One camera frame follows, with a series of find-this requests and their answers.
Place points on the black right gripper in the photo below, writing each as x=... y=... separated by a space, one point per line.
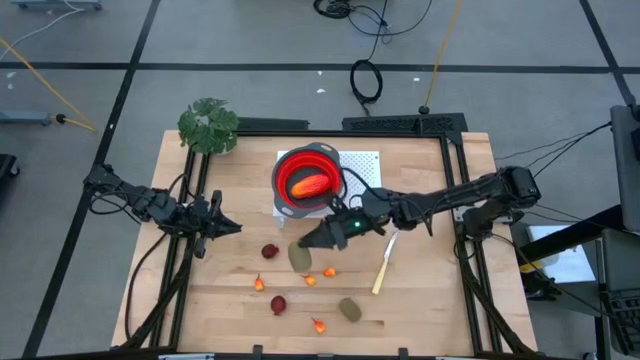
x=355 y=225

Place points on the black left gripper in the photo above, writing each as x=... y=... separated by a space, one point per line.
x=210 y=222

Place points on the brown green toy kiwi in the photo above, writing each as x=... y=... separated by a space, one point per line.
x=350 y=309
x=300 y=260

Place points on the small orange toy pepper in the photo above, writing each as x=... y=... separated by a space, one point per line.
x=319 y=327
x=258 y=284
x=329 y=272
x=309 y=280

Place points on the dark red toy pomegranate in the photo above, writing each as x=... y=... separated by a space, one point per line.
x=270 y=251
x=278 y=304

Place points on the red orange toy mango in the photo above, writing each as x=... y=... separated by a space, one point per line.
x=310 y=186

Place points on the red collapsible colander grey rim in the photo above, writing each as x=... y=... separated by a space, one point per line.
x=281 y=172

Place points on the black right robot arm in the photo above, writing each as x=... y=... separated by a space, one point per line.
x=450 y=195

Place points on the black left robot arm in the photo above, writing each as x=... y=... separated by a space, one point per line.
x=145 y=202

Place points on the white perforated metal shelf riser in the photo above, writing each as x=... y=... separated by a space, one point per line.
x=362 y=167

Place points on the green plant in white pot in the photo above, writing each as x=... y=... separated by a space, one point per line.
x=207 y=125

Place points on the black table edge clamp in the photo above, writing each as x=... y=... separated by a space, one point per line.
x=257 y=352
x=403 y=354

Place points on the black floor object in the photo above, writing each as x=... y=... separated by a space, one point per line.
x=6 y=167

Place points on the grey floor bar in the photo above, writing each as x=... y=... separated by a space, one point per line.
x=25 y=118

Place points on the white box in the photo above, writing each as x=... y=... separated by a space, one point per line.
x=565 y=260

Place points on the black desk beam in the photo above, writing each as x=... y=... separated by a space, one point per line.
x=595 y=222

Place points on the grey cart base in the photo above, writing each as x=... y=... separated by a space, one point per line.
x=55 y=4

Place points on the black keyboard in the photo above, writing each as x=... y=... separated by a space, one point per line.
x=622 y=300

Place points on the black flat mount plate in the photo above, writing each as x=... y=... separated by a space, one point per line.
x=270 y=124

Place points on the black aluminium rig frame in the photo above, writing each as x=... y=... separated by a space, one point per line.
x=400 y=134

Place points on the silver metal bracket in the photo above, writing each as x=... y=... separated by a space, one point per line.
x=185 y=357

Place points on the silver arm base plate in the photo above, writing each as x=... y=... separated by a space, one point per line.
x=457 y=215

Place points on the black perforated mount plate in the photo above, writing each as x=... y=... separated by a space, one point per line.
x=400 y=123

